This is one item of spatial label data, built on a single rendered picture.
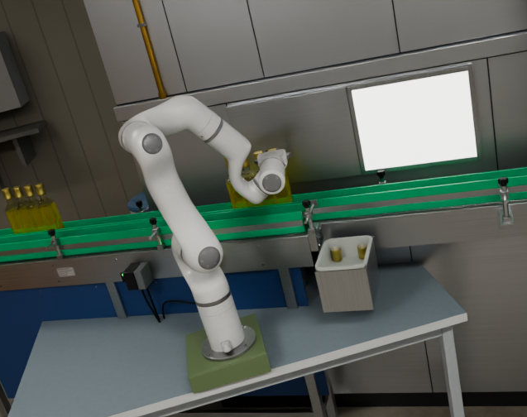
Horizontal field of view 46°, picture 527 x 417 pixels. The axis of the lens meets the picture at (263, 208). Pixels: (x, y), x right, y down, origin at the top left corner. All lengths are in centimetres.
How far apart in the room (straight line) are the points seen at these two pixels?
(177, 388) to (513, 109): 148
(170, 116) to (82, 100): 307
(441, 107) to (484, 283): 73
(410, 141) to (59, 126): 320
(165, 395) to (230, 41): 127
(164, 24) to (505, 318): 175
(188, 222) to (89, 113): 310
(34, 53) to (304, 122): 291
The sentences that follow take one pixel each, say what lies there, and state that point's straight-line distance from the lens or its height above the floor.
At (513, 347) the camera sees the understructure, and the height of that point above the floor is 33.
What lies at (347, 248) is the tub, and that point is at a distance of 223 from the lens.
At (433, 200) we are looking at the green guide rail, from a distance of 223.
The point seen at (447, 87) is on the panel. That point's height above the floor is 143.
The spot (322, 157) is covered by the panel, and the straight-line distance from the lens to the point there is 238.
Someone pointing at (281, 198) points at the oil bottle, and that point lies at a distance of 230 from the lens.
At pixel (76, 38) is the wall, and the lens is 483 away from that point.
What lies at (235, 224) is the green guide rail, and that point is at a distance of 228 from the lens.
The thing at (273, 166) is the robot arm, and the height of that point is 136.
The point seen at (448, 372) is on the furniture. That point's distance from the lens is 236.
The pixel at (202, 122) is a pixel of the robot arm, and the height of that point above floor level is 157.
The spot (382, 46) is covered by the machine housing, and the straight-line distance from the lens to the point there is 228.
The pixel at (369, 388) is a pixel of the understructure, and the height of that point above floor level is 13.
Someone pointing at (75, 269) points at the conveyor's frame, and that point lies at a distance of 266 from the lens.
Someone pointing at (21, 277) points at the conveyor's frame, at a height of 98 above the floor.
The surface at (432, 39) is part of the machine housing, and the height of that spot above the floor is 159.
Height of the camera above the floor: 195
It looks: 21 degrees down
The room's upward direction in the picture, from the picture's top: 14 degrees counter-clockwise
